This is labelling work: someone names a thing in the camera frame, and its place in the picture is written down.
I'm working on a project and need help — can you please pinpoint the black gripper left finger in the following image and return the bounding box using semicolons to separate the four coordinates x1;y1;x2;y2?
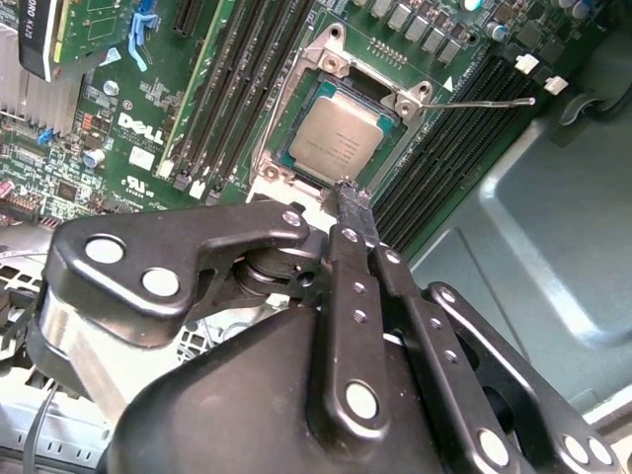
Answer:
41;180;392;439

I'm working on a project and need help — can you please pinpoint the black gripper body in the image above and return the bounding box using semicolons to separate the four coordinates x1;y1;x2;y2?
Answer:
106;244;460;474

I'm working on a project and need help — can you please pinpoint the silver green CPU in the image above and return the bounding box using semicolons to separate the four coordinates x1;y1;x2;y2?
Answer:
278;78;402;180

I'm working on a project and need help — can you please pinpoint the metal wire locking lever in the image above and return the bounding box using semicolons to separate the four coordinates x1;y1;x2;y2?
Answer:
251;46;300;162
422;97;537;111

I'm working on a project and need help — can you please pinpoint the metal socket cover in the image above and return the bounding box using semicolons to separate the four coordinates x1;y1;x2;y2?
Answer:
244;177;330;208

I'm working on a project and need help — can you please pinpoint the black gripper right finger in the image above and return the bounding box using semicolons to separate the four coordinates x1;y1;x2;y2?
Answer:
353;186;624;474

